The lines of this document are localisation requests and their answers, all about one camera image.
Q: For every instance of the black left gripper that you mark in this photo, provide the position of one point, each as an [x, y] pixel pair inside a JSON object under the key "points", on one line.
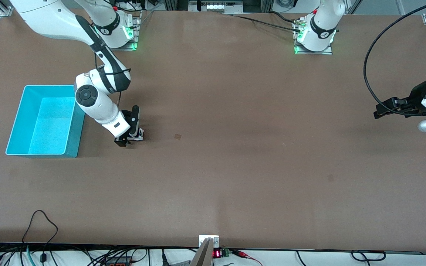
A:
{"points": [[417, 96]]}

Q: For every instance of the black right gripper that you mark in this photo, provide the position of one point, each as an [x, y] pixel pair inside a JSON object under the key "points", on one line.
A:
{"points": [[134, 130]]}

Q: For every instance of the white jeep toy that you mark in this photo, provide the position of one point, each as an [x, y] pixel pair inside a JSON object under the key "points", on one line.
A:
{"points": [[137, 135]]}

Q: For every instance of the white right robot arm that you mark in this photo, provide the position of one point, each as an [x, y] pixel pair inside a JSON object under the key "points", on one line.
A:
{"points": [[98, 103]]}

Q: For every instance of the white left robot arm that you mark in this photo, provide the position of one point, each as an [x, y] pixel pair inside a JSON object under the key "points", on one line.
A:
{"points": [[322, 26]]}

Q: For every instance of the small brown square patch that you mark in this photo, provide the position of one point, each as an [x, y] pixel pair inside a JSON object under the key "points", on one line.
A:
{"points": [[178, 136]]}

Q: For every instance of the turquoise plastic bin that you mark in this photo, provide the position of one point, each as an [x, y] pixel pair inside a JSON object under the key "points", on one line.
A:
{"points": [[43, 122]]}

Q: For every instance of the red digit display module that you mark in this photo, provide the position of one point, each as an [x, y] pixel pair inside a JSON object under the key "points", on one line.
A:
{"points": [[217, 253]]}

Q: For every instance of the lit background control unit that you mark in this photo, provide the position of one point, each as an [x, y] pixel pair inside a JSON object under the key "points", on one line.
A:
{"points": [[216, 5]]}

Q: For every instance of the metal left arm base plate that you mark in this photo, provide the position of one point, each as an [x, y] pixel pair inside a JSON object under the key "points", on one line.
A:
{"points": [[297, 50]]}

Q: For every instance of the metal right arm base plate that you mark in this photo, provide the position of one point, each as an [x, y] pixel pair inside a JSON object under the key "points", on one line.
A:
{"points": [[137, 31]]}

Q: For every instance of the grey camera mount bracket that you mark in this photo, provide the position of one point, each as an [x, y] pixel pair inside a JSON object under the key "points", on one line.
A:
{"points": [[207, 247]]}

